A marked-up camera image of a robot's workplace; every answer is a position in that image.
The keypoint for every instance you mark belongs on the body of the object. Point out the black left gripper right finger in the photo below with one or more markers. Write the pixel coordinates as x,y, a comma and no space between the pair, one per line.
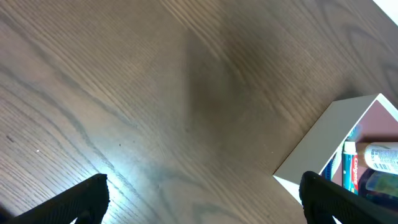
326,202

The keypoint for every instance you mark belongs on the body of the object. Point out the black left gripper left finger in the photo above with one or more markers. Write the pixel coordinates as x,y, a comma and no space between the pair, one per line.
86,202

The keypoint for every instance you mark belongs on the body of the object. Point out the blue disposable razor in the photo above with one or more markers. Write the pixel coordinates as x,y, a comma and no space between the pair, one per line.
328,170

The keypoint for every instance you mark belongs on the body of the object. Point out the teal white toothpaste tube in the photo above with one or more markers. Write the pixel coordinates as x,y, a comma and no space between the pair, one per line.
350,167

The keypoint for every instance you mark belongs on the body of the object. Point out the white cosmetic squeeze tube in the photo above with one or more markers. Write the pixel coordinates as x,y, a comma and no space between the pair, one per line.
379,156

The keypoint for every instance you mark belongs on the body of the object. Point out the green toothbrush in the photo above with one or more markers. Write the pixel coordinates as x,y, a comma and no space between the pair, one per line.
353,136

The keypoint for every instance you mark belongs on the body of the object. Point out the white box pink interior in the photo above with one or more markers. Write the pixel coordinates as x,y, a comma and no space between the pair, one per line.
374,116

